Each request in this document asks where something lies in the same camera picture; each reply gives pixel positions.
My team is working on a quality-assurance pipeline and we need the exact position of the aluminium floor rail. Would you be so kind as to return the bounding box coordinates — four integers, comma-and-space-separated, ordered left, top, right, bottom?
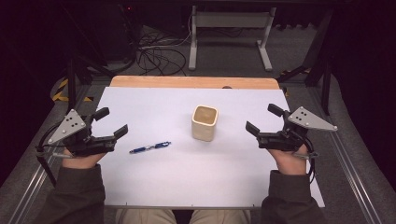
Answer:
6, 83, 92, 224
306, 87, 384, 224

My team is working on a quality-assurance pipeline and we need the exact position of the person's left hand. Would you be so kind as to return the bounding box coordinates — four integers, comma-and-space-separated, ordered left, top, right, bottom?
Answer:
61, 148, 107, 170

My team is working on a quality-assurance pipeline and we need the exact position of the white metal stand frame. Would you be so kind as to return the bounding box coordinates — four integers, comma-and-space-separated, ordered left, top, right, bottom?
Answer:
188, 5, 277, 72

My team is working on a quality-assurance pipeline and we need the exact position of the beige square pen holder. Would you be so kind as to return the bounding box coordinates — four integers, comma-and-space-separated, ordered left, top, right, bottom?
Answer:
191, 105, 219, 143

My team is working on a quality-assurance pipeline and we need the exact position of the black tripod stand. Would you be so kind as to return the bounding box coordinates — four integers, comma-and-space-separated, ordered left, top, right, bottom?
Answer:
60, 6, 116, 113
276, 8, 334, 116

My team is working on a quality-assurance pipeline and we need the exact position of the person's left leg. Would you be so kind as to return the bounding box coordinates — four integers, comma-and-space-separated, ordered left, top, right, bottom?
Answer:
115, 208, 178, 224

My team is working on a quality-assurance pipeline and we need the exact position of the person's leg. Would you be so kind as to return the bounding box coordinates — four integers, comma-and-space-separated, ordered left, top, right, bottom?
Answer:
115, 208, 178, 224
190, 209, 251, 224

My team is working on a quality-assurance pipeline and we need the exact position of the right hand-held gripper cable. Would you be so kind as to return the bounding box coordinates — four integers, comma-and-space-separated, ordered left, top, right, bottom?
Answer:
298, 133, 319, 185

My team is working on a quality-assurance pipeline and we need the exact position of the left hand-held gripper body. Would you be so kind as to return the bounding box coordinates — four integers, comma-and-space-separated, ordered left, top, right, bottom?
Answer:
46, 108, 119, 158

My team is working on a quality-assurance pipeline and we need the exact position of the blue ballpoint pen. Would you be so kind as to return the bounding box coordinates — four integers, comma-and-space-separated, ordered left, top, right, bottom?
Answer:
129, 141, 172, 155

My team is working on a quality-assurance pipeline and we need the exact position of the hand-held gripper cable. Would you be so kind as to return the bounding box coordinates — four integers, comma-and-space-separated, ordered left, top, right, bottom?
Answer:
35, 122, 74, 188
298, 133, 319, 185

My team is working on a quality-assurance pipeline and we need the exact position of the left hand-held gripper cable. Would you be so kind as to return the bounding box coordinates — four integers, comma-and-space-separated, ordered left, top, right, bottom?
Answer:
35, 122, 74, 188

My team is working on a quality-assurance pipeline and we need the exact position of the white table sheet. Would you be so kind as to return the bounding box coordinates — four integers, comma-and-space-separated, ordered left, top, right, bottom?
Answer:
88, 86, 326, 208

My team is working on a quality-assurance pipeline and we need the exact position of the yellow black hazard tape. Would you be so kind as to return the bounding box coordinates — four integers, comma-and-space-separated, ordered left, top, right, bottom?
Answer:
50, 77, 94, 103

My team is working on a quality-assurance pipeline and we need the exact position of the person's right hand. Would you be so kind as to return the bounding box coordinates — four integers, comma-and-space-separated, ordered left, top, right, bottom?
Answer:
268, 144, 310, 175

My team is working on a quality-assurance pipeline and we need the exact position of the person's right leg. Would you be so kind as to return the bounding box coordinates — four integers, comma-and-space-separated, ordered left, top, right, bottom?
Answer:
190, 209, 251, 224

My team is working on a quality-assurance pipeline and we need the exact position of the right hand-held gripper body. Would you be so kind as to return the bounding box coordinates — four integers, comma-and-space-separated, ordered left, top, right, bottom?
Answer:
256, 106, 338, 153

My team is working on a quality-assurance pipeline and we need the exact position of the bundle of floor cables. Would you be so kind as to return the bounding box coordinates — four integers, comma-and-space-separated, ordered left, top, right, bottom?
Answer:
134, 26, 191, 77

